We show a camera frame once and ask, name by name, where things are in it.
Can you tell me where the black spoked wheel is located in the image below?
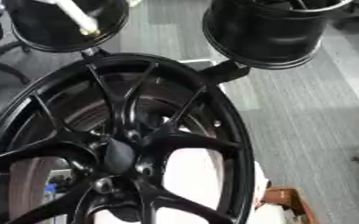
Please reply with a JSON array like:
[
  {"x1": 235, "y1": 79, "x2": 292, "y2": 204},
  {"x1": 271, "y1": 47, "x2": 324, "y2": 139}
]
[{"x1": 0, "y1": 52, "x2": 257, "y2": 224}]

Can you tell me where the brown wooden block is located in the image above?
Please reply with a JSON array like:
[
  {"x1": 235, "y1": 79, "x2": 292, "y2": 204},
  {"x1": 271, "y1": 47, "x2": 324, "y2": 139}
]
[{"x1": 260, "y1": 186, "x2": 320, "y2": 224}]

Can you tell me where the white stand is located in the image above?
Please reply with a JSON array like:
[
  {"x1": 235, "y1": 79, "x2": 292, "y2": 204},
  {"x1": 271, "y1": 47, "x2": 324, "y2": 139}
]
[{"x1": 92, "y1": 147, "x2": 292, "y2": 224}]

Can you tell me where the small blue object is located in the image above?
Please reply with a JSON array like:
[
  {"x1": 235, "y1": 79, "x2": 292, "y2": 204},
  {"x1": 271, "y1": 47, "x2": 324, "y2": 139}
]
[{"x1": 43, "y1": 183, "x2": 60, "y2": 204}]

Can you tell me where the white rod with brass tip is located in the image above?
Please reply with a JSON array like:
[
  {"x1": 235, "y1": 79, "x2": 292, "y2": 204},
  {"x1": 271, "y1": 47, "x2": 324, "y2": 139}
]
[{"x1": 47, "y1": 0, "x2": 102, "y2": 37}]

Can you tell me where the black mounting bracket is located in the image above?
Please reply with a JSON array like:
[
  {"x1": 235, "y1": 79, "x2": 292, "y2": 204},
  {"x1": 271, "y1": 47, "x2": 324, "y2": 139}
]
[{"x1": 201, "y1": 59, "x2": 252, "y2": 86}]

